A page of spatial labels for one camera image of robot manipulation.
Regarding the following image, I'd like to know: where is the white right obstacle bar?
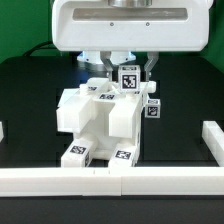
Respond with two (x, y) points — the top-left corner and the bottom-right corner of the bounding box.
(202, 121), (224, 167)

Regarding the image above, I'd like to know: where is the white tagged cube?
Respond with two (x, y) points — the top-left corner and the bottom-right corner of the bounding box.
(145, 99), (161, 118)
(118, 65), (141, 92)

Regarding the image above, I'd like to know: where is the white front obstacle bar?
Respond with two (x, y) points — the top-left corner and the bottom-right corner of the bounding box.
(0, 167), (224, 197)

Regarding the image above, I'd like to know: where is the white chair back frame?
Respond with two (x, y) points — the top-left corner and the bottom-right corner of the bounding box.
(56, 77), (156, 138)

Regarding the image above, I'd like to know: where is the white chair seat part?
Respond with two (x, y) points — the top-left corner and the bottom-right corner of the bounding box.
(84, 92), (144, 161)

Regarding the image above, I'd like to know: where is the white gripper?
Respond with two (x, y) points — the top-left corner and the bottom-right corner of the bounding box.
(52, 0), (211, 81)

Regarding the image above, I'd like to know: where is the black cable with connector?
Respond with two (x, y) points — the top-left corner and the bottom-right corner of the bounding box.
(22, 40), (54, 58)

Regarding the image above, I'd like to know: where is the white base tag plate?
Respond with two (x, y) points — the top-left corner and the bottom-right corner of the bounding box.
(58, 88), (79, 108)

